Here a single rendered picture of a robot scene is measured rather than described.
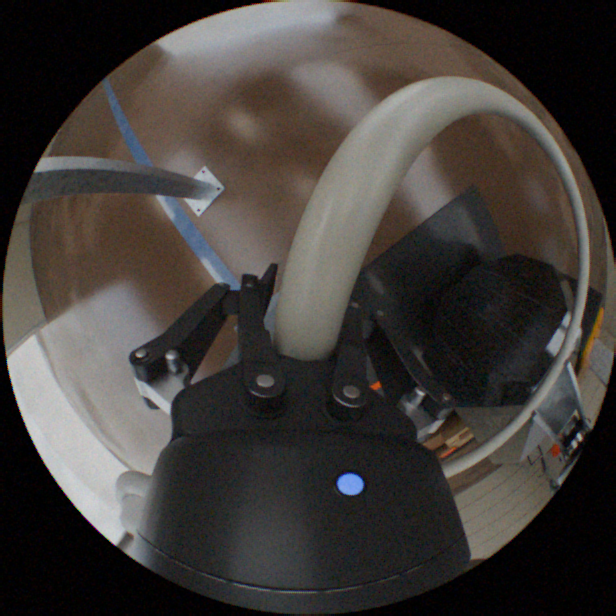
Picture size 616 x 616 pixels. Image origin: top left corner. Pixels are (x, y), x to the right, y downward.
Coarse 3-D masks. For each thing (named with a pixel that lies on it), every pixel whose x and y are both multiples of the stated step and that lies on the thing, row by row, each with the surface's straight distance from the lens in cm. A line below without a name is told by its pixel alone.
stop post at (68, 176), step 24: (48, 168) 61; (72, 168) 63; (96, 168) 67; (120, 168) 73; (144, 168) 84; (48, 192) 64; (72, 192) 67; (96, 192) 72; (120, 192) 78; (144, 192) 86; (168, 192) 95; (192, 192) 108; (216, 192) 116
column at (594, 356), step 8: (600, 344) 192; (592, 352) 191; (600, 352) 191; (608, 352) 191; (592, 360) 190; (600, 360) 190; (608, 360) 190; (592, 368) 189; (600, 368) 189; (608, 368) 190; (600, 376) 188; (608, 376) 189
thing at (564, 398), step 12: (564, 372) 53; (564, 384) 59; (576, 384) 56; (552, 396) 56; (564, 396) 63; (576, 396) 63; (540, 408) 54; (552, 408) 60; (564, 408) 69; (576, 408) 81; (540, 420) 49; (552, 420) 66; (564, 420) 76; (588, 420) 108; (552, 432) 61; (564, 456) 108
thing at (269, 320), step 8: (272, 296) 110; (272, 304) 111; (272, 312) 104; (264, 320) 102; (272, 320) 90; (272, 328) 79; (272, 336) 70; (232, 352) 98; (232, 360) 86; (224, 368) 86
